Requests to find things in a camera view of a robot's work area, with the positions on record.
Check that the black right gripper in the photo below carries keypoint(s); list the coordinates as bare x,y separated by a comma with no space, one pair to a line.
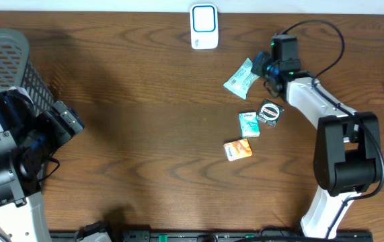
256,64

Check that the large teal wipes packet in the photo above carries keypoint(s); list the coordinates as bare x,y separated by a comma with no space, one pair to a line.
240,83

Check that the orange tissue packet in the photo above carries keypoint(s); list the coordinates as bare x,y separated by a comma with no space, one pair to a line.
237,149

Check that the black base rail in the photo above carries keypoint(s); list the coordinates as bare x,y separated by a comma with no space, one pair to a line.
220,236

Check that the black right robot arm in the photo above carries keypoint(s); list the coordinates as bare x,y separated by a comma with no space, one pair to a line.
347,163

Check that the grey plastic mesh basket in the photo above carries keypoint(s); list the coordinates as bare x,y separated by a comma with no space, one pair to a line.
17,70

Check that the small teal tissue packet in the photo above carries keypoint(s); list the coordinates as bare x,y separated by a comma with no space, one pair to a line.
249,125

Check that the white barcode scanner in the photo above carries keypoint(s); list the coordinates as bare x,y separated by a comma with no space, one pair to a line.
204,26

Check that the green Zam-Buk ointment box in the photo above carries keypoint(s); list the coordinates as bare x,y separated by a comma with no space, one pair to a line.
270,113

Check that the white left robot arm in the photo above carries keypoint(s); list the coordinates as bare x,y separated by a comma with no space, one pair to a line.
28,141

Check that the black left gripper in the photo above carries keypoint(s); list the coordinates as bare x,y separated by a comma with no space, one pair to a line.
66,120

